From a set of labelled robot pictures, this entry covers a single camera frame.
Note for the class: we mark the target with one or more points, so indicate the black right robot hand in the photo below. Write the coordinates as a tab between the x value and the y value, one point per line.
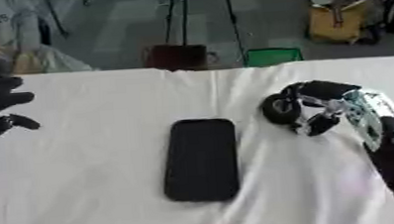
323	89

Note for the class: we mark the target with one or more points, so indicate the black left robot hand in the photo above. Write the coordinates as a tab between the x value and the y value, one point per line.
2	98

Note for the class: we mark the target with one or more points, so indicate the black round roll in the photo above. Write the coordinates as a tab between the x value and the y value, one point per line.
277	109

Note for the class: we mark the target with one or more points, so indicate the green box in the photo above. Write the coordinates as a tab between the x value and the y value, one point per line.
275	57

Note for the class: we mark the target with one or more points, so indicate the dark red box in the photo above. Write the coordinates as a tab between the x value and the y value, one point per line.
176	57

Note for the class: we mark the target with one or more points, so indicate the clear plastic bag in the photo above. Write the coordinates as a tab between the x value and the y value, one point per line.
58	62

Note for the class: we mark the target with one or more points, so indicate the yellow backpack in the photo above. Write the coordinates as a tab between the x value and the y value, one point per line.
334	23

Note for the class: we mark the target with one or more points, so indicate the person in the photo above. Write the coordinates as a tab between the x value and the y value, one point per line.
3	21

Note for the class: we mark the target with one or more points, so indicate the thin black stand leg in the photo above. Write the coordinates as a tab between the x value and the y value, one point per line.
55	16

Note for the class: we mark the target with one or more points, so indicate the black rectangular phone case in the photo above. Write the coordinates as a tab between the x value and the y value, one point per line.
201	160

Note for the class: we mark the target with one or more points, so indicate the black tripod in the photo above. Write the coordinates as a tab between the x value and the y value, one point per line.
183	15

